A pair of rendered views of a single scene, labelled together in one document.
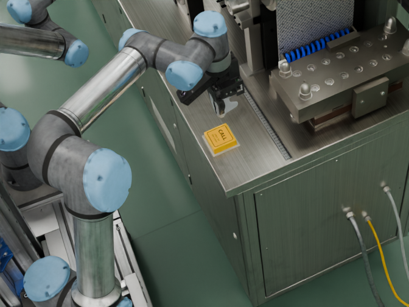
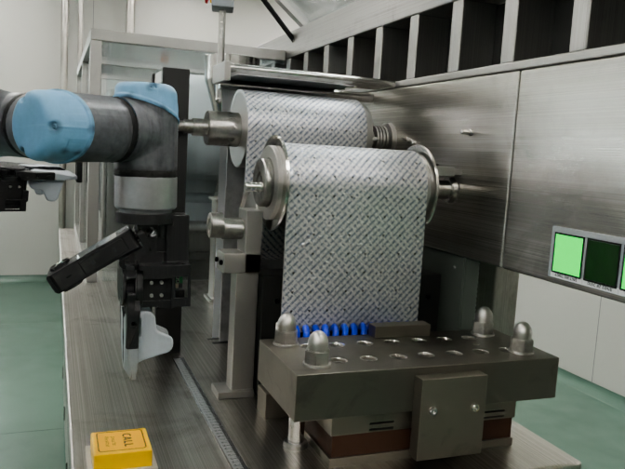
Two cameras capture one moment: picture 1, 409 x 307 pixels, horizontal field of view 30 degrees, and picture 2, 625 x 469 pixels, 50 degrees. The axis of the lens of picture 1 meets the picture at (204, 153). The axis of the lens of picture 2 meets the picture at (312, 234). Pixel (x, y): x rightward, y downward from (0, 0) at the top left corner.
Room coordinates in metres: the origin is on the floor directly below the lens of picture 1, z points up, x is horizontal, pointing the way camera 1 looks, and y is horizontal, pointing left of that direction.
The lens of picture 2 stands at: (0.44, -0.19, 1.30)
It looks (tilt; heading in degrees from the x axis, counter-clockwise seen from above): 7 degrees down; 354
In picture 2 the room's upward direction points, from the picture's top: 3 degrees clockwise
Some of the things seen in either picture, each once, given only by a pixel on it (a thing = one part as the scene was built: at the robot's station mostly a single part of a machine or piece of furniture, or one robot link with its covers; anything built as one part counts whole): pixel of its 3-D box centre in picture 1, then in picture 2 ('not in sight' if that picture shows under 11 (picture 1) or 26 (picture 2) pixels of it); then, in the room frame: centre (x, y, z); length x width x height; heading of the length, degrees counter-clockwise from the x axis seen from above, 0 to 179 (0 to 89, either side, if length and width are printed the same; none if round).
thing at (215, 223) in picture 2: (232, 7); (215, 225); (1.50, -0.15, 1.18); 0.04 x 0.02 x 0.04; 15
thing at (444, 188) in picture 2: not in sight; (433, 189); (1.57, -0.52, 1.25); 0.07 x 0.04 x 0.04; 105
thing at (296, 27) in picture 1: (316, 18); (354, 275); (1.46, -0.37, 1.11); 0.23 x 0.01 x 0.18; 105
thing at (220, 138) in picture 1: (220, 138); (120, 448); (1.28, -0.05, 0.91); 0.07 x 0.07 x 0.02; 15
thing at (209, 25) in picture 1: (210, 36); (144, 129); (1.28, -0.07, 1.31); 0.09 x 0.08 x 0.11; 140
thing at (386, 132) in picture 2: not in sight; (373, 139); (1.81, -0.45, 1.33); 0.07 x 0.07 x 0.07; 15
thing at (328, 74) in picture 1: (349, 69); (407, 368); (1.36, -0.44, 1.00); 0.40 x 0.16 x 0.06; 105
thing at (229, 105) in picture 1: (227, 107); (149, 345); (1.27, -0.08, 1.05); 0.06 x 0.03 x 0.09; 105
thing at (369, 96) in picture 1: (370, 97); (449, 415); (1.27, -0.48, 0.96); 0.10 x 0.03 x 0.11; 105
